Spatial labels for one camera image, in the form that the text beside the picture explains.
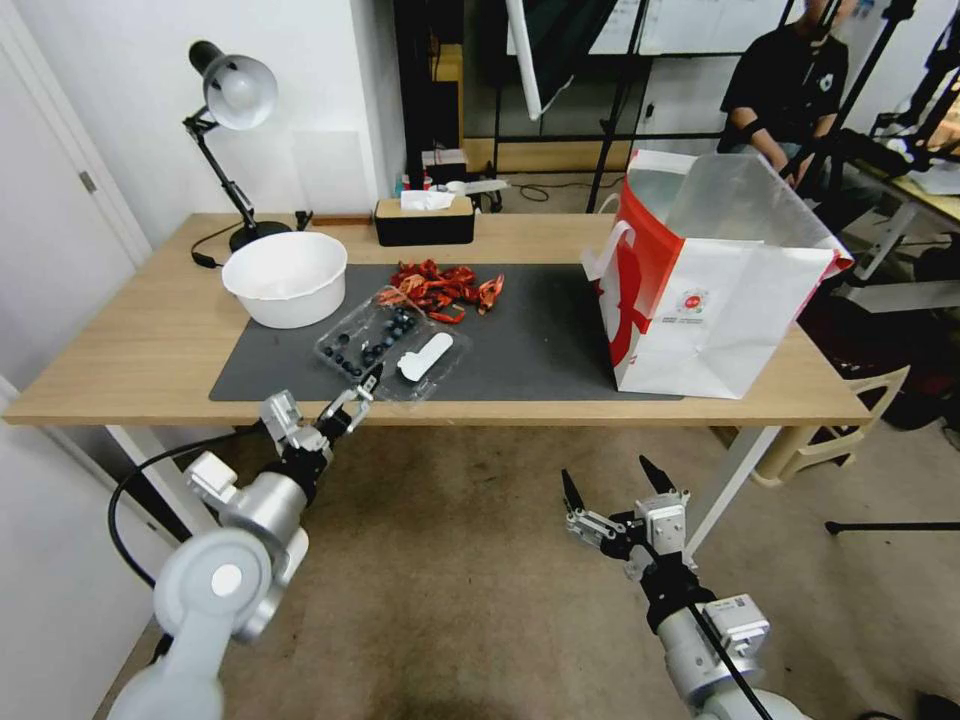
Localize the dark grey table mat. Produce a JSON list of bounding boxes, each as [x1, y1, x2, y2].
[[208, 262, 685, 403]]

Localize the red crayfish pile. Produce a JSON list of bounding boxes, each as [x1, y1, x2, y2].
[[374, 258, 481, 325]]

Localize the black tripod stand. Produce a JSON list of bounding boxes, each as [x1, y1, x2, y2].
[[584, 0, 654, 215]]

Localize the person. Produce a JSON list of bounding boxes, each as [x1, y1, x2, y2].
[[718, 0, 853, 189]]

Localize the black bag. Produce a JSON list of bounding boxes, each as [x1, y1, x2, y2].
[[794, 239, 960, 455]]

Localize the wooden table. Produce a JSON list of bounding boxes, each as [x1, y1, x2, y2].
[[1, 212, 873, 560]]

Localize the red and white takeout bag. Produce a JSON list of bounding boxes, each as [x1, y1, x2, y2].
[[581, 148, 856, 401]]

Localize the black floor stand foot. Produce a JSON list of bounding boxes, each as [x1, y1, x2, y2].
[[824, 518, 960, 538]]

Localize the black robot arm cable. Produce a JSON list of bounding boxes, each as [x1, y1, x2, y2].
[[671, 553, 775, 720], [107, 437, 265, 595]]

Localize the clear plastic takeout container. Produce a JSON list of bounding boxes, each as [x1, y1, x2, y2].
[[311, 287, 473, 407]]

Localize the white side table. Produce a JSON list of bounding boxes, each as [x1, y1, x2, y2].
[[832, 153, 960, 316]]

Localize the blueberries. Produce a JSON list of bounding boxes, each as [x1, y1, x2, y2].
[[322, 305, 420, 375]]

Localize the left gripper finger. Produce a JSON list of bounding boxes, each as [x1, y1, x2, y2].
[[314, 378, 374, 427], [341, 364, 388, 440]]

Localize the black and silver desk lamp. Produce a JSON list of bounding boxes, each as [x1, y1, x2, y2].
[[182, 39, 294, 253]]

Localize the beige plastic chair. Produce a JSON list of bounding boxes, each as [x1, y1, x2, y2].
[[752, 364, 912, 490]]

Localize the white plastic bowl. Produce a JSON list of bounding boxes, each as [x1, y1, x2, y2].
[[221, 230, 349, 331]]

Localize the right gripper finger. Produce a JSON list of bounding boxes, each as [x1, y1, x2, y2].
[[561, 470, 629, 546], [638, 454, 692, 513]]

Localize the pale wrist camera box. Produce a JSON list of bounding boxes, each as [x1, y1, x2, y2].
[[259, 390, 306, 453], [633, 491, 692, 558]]

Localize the black lamp cable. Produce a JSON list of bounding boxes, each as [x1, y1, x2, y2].
[[190, 223, 250, 270]]

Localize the black tissue box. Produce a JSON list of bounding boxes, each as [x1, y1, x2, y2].
[[373, 196, 477, 248]]

